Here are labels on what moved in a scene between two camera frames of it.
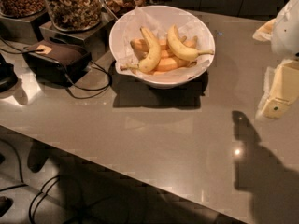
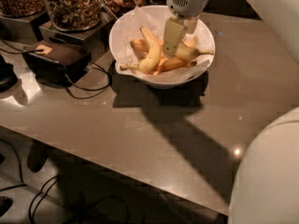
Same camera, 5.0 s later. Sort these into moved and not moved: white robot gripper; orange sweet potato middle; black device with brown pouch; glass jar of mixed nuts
Moved: white robot gripper
Not moved: orange sweet potato middle; black device with brown pouch; glass jar of mixed nuts
